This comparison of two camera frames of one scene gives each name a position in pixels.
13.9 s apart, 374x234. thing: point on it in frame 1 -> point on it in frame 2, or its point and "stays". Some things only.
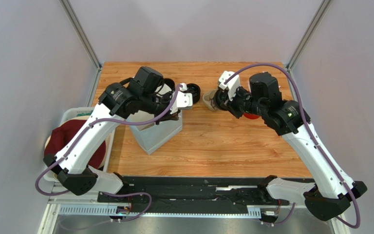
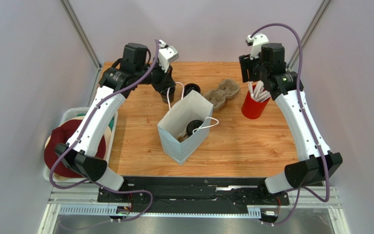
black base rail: x=192 y=195 stays
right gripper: x=221 y=100 -> x=245 y=68
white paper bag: x=154 y=137 -> x=187 y=124
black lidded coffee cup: x=195 y=89 stays
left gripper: x=169 y=117 -> x=166 y=81
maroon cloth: x=61 y=138 stays
